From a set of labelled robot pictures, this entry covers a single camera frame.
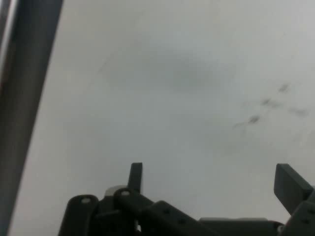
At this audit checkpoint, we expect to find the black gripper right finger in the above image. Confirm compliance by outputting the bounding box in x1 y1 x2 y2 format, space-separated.
274 163 315 236

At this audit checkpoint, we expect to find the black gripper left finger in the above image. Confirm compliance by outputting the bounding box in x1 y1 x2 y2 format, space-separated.
58 162 212 236

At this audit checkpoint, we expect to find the long horizontal aluminium frame rail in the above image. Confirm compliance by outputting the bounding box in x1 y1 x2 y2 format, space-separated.
0 0 64 236

